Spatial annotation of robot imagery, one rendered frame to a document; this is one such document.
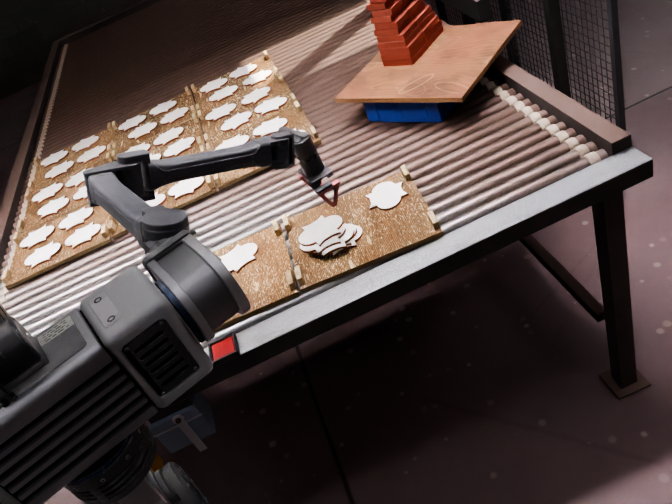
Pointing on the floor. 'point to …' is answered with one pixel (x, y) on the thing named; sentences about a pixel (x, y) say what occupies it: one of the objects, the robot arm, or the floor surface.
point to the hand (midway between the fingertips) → (326, 196)
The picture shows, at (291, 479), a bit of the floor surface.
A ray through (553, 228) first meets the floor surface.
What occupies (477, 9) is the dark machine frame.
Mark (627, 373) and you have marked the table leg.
